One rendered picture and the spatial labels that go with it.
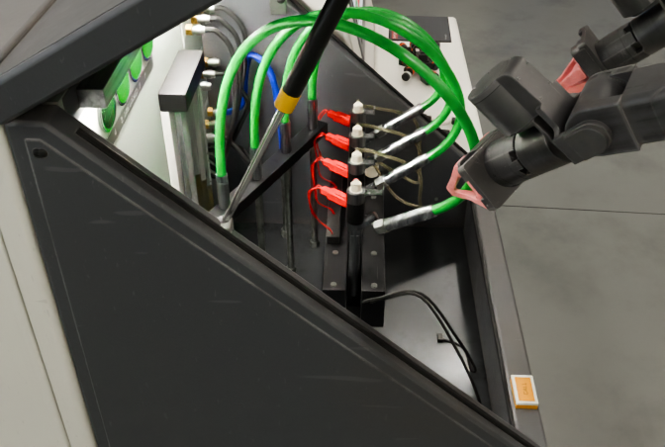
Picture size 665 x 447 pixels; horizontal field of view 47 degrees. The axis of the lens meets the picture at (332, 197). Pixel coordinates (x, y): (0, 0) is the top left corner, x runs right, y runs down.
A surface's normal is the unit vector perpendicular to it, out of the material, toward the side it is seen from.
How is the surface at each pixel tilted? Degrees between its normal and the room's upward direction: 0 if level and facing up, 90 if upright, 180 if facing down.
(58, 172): 90
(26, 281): 90
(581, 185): 0
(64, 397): 90
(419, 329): 0
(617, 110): 101
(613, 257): 0
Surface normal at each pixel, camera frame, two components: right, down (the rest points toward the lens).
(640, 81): -0.52, -0.74
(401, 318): 0.00, -0.81
